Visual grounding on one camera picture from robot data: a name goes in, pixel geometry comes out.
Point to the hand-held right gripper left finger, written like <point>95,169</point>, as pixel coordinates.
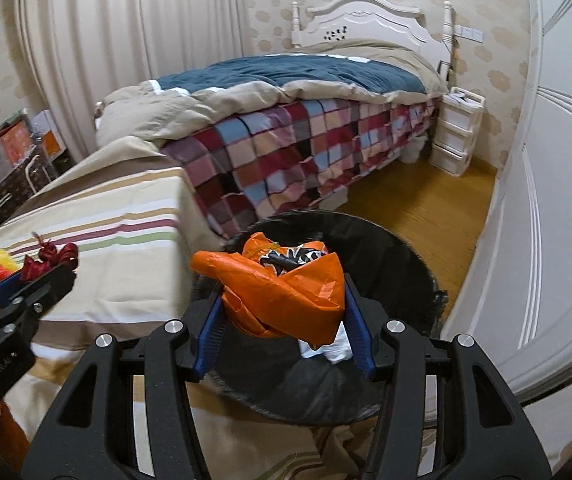
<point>210,332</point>

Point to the white box with orange picture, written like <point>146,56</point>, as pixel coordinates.
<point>48,132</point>

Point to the white pleated curtain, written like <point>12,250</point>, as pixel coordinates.
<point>116,35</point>

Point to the striped beige cloth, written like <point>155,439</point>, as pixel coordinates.
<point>116,240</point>

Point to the checkered patchwork blanket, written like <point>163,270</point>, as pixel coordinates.
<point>291,150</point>

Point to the white wardrobe door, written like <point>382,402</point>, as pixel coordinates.
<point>555,185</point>

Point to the dark blue blanket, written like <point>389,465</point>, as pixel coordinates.
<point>291,72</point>

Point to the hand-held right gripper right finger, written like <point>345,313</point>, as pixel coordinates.
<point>361,332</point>

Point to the white wall switch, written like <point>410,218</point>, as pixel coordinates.
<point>468,33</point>

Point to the beige duvet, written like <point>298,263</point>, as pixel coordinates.
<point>141,115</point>

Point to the orange plastic bag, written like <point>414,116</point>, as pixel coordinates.
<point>286,290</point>

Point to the white wooden bed headboard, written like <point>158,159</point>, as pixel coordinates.
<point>365,20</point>

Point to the stack of papers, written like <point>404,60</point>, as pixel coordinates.
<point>463,97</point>

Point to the orange printed box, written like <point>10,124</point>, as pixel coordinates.
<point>13,142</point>

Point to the small pale waste basket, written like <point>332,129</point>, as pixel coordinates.
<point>418,150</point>

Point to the dark brown patterned box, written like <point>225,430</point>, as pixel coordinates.
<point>1,185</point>

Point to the white crumpled wrapper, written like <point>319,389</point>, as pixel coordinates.
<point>326,352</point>

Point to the white plastic drawer unit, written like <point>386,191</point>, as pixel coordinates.
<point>453,135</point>

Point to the black trash bin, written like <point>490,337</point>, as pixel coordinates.
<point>395,270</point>

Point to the red ribbon bow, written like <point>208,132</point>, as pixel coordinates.
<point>58,255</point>

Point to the yellow fluffy duster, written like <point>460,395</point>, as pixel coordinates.
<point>2,260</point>

